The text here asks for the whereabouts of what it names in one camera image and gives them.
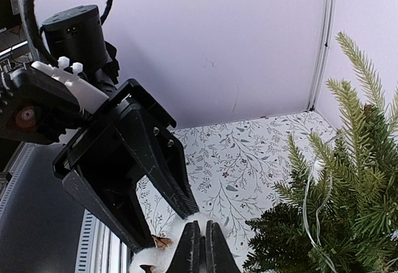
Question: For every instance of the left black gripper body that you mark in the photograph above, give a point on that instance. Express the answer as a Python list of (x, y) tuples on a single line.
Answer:
[(98, 150)]

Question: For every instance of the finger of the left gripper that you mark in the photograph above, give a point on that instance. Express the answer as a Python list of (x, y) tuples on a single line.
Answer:
[(119, 211), (158, 154)]

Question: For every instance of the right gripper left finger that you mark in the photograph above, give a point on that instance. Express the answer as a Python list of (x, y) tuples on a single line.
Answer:
[(186, 258)]

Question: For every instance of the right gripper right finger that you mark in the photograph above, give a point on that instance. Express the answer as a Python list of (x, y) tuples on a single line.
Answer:
[(219, 258)]

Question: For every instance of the black white cotton ornament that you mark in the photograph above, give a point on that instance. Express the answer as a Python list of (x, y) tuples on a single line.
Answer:
[(158, 258)]

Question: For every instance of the small green christmas tree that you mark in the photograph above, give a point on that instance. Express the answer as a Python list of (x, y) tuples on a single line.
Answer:
[(338, 211)]

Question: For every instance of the floral white tablecloth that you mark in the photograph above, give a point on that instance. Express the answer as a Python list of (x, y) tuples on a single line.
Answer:
[(232, 166)]

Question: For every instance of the front aluminium rail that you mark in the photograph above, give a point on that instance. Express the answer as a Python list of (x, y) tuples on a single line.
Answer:
[(43, 229)]

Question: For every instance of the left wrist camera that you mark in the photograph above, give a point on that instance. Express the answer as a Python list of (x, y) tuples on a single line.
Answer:
[(40, 102)]

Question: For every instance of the left aluminium frame post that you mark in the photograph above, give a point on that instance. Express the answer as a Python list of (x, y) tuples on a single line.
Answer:
[(322, 53)]

